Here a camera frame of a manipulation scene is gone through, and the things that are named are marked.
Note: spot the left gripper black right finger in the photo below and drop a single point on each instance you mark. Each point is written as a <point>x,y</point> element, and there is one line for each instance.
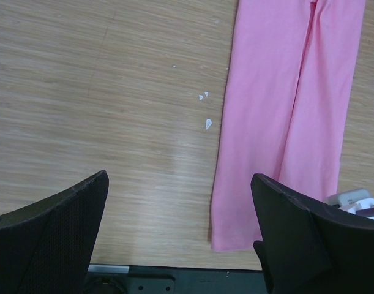
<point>312,247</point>

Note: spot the pink t-shirt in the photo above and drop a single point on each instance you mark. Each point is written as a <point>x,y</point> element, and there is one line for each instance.
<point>287,94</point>

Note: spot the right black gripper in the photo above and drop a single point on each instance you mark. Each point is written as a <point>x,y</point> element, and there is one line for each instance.
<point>261,253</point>

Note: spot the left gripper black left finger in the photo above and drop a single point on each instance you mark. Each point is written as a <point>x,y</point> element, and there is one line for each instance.
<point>46,247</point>

